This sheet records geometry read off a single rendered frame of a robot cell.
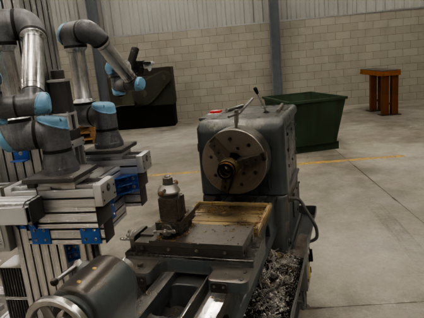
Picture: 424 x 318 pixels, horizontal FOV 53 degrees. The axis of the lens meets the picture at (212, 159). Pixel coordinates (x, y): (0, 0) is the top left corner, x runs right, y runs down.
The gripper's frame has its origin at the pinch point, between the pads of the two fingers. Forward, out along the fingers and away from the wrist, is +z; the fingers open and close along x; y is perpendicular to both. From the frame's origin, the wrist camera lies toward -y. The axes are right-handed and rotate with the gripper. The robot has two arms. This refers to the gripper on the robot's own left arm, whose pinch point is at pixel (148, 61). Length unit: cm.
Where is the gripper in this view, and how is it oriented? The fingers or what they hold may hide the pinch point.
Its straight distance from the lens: 275.1
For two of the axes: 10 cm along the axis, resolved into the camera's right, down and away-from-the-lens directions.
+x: 8.6, 1.8, -4.8
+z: 5.1, -2.4, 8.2
